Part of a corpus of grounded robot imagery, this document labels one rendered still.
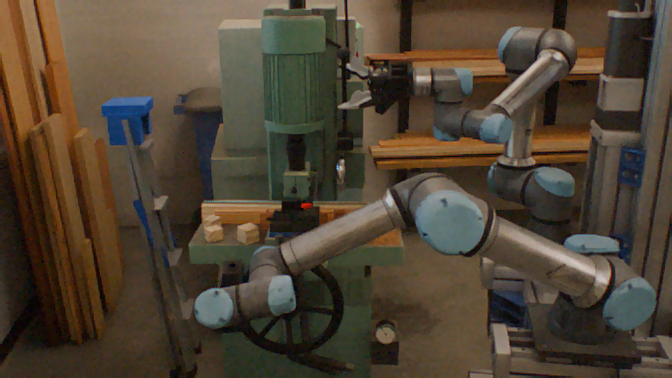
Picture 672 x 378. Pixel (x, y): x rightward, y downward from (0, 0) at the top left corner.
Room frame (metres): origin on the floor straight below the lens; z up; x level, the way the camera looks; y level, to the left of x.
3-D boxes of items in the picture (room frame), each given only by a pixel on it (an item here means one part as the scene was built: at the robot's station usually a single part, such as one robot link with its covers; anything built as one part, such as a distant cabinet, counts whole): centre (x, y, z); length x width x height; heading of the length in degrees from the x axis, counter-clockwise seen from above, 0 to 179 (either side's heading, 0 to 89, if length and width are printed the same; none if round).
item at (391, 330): (1.59, -0.16, 0.65); 0.06 x 0.04 x 0.08; 88
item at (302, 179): (1.83, 0.09, 1.03); 0.14 x 0.07 x 0.09; 178
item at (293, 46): (1.81, 0.10, 1.35); 0.18 x 0.18 x 0.31
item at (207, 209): (1.83, 0.09, 0.93); 0.60 x 0.02 x 0.05; 88
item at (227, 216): (1.81, 0.04, 0.92); 0.62 x 0.02 x 0.04; 88
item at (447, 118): (1.68, -0.33, 1.24); 0.11 x 0.08 x 0.11; 40
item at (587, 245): (1.33, -0.59, 0.98); 0.13 x 0.12 x 0.14; 4
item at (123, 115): (2.42, 0.71, 0.58); 0.27 x 0.25 x 1.16; 93
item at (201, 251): (1.70, 0.10, 0.87); 0.61 x 0.30 x 0.06; 88
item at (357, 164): (1.99, -0.07, 1.02); 0.09 x 0.07 x 0.12; 88
